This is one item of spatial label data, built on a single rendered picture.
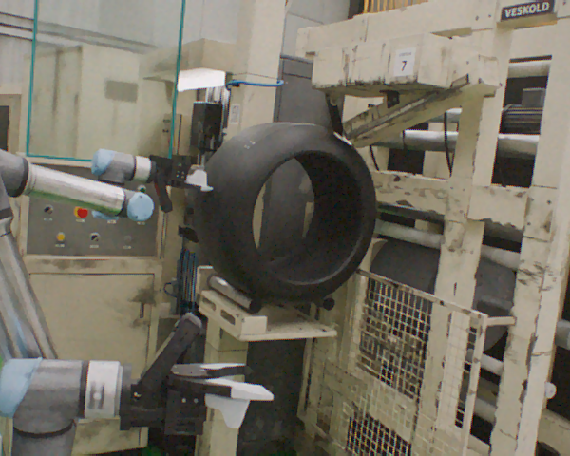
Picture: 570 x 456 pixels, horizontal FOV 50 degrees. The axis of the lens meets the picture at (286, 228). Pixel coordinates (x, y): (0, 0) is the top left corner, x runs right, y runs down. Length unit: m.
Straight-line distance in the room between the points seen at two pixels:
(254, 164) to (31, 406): 1.16
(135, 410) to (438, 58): 1.42
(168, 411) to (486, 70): 1.42
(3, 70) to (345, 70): 9.19
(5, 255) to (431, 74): 1.36
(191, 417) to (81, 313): 1.70
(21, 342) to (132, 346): 1.68
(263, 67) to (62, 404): 1.67
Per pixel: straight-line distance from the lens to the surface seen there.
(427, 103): 2.06
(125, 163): 1.80
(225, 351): 2.41
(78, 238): 2.54
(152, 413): 0.90
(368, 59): 2.11
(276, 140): 1.90
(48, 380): 0.87
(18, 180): 1.53
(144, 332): 2.65
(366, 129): 2.28
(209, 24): 12.65
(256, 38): 2.32
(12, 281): 0.97
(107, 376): 0.87
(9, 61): 11.09
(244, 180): 1.85
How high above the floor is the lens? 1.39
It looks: 7 degrees down
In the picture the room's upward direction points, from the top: 7 degrees clockwise
